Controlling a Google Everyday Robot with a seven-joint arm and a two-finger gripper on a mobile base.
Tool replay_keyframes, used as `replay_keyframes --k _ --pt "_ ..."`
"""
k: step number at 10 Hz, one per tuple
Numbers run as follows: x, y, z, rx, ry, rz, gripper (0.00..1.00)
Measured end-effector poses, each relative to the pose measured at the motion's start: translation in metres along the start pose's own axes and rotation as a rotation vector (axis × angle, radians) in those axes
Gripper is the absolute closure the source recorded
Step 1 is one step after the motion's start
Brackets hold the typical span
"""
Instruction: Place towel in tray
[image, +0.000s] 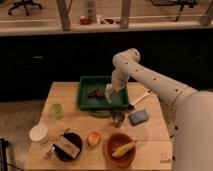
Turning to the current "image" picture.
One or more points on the green plate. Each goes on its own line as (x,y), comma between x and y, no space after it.
(100,114)

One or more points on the terracotta bowl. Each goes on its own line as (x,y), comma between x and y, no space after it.
(114,141)

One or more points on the white cylindrical container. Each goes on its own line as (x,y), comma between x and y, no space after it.
(39,134)

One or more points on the black stand at left edge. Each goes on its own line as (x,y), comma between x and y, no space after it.
(3,155)

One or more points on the black office chair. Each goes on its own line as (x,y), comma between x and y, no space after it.
(24,3)

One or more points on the yellow corn cob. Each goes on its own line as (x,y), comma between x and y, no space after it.
(122,150)

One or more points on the red bowl on shelf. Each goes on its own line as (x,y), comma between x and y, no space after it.
(85,21)

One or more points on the green plastic tray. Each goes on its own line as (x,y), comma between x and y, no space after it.
(90,83)

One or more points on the small orange bowl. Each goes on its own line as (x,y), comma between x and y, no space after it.
(93,139)

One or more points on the metal spoon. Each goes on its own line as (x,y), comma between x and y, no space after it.
(51,150)

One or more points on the green plastic cup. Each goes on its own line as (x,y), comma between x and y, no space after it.
(56,111)

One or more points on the blue-grey sponge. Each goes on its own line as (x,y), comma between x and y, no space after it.
(138,117)

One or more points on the black bowl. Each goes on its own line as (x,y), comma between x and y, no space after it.
(75,139)

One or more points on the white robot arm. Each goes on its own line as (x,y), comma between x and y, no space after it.
(193,141)

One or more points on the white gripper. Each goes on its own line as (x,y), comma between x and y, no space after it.
(118,83)

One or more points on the wooden block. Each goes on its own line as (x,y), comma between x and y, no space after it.
(67,146)

